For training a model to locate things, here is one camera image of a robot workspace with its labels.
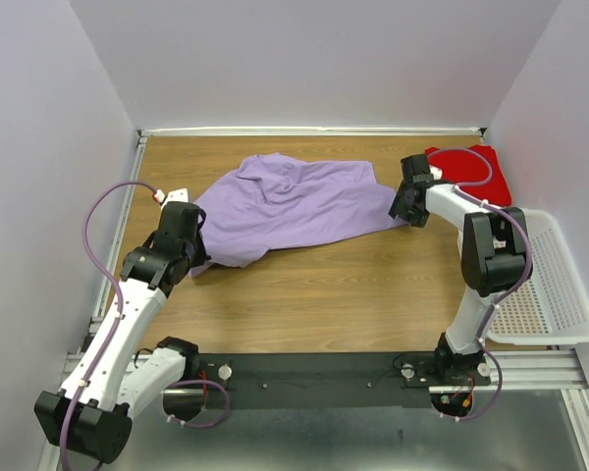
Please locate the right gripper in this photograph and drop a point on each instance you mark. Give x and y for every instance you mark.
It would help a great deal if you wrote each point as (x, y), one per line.
(415, 219)

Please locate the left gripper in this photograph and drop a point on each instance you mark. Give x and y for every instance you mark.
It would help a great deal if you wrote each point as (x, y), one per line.
(201, 254)

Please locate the purple t-shirt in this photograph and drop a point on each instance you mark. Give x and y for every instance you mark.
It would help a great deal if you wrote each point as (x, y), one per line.
(273, 202)

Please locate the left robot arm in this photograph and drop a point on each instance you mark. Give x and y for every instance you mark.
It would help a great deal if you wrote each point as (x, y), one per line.
(93, 411)

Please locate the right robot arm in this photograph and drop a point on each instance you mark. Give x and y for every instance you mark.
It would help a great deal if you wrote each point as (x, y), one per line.
(495, 261)

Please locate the white plastic basket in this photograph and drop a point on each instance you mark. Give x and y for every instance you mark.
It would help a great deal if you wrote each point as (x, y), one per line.
(552, 307)

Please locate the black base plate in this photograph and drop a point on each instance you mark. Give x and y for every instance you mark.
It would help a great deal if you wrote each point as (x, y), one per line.
(327, 380)

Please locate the aluminium frame rail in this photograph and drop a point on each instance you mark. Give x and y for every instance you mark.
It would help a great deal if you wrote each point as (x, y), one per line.
(541, 370)

